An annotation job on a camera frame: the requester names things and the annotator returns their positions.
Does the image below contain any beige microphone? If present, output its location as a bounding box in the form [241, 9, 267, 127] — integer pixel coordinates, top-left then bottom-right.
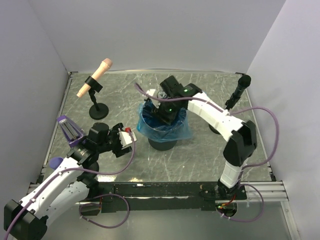
[76, 58, 113, 98]

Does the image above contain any purple microphone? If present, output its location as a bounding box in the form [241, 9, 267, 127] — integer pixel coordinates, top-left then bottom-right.
[48, 157, 64, 170]

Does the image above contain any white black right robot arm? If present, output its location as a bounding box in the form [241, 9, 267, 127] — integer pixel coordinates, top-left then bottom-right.
[155, 75, 257, 199]

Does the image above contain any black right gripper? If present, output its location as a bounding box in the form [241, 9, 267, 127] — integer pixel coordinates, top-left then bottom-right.
[151, 96, 182, 127]

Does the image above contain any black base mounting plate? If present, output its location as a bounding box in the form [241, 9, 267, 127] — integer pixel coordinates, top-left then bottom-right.
[80, 181, 247, 217]

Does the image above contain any black right mic stand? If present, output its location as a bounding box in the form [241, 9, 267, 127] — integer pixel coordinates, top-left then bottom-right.
[208, 93, 241, 135]

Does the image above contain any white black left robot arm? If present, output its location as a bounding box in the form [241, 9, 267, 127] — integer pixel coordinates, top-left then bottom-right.
[3, 122, 137, 240]

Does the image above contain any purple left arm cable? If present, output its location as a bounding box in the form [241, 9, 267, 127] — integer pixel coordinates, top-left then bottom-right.
[3, 132, 138, 240]

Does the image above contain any dark blue trash bin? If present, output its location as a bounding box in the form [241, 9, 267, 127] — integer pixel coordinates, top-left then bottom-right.
[148, 138, 178, 151]

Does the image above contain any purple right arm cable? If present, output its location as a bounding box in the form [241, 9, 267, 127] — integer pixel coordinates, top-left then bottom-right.
[134, 82, 280, 223]

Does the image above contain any blue detached trash bag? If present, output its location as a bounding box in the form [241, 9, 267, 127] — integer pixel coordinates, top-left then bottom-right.
[136, 100, 193, 143]

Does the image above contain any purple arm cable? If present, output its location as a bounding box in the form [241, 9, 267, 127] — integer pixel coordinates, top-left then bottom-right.
[3, 132, 138, 240]
[134, 82, 280, 223]

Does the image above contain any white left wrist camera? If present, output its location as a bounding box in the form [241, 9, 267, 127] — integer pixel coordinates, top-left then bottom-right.
[118, 127, 137, 149]

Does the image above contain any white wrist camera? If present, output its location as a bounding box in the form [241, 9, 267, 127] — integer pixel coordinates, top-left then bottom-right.
[143, 89, 159, 101]
[118, 127, 137, 149]

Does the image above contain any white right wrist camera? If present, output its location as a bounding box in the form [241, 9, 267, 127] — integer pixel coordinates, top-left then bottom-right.
[143, 89, 159, 101]

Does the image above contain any black microphone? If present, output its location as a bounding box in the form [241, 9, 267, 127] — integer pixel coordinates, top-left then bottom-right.
[233, 74, 252, 98]

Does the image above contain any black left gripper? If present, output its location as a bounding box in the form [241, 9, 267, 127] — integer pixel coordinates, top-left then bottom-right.
[97, 123, 132, 157]

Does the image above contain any aluminium rail frame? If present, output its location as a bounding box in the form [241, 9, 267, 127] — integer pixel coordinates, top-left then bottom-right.
[23, 181, 290, 206]

